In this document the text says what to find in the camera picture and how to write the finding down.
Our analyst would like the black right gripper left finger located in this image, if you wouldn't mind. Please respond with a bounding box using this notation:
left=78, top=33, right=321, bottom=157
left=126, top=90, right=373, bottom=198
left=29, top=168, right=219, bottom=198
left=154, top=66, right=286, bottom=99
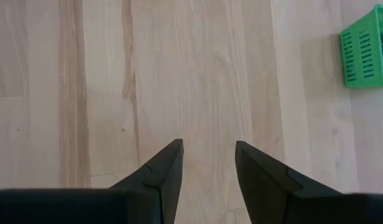
left=0, top=138, right=184, bottom=224

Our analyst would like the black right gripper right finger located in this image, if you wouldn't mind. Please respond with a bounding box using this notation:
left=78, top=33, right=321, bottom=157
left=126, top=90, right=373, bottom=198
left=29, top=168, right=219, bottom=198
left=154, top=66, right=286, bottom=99
left=235, top=140, right=383, bottom=224

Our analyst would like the green plastic basket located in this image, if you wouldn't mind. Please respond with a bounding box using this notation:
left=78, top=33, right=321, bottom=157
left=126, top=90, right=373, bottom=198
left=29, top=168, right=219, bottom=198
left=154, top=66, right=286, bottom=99
left=339, top=3, right=383, bottom=90

